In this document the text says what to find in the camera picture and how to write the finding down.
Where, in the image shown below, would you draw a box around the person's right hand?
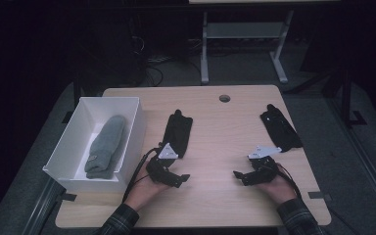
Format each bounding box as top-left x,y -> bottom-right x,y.
257,172 -> 299,206

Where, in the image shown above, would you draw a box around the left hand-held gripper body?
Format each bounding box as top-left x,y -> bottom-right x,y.
145,142 -> 181,188

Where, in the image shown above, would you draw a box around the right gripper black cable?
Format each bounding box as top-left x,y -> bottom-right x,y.
275,162 -> 304,200

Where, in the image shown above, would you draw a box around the grey metal desk frame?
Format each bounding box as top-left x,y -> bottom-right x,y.
200,9 -> 295,86

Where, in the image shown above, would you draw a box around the person's left hand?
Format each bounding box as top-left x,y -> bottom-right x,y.
122,162 -> 171,212

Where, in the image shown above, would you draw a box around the white box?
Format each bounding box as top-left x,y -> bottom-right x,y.
42,96 -> 147,194

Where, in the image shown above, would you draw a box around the black glove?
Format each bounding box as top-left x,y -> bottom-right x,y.
159,109 -> 194,160
259,103 -> 304,154

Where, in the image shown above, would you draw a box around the cables on floor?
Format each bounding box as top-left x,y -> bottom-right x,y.
128,19 -> 204,87

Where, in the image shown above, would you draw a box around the metal rail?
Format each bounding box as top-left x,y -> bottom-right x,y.
21,178 -> 67,235
326,97 -> 376,226

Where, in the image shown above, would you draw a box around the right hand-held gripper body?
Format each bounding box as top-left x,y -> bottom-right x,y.
243,145 -> 283,187

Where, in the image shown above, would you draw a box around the black stand foot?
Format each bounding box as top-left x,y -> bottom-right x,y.
338,65 -> 368,129

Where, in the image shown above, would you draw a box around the black tape strip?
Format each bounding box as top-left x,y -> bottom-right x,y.
58,192 -> 78,203
307,191 -> 333,202

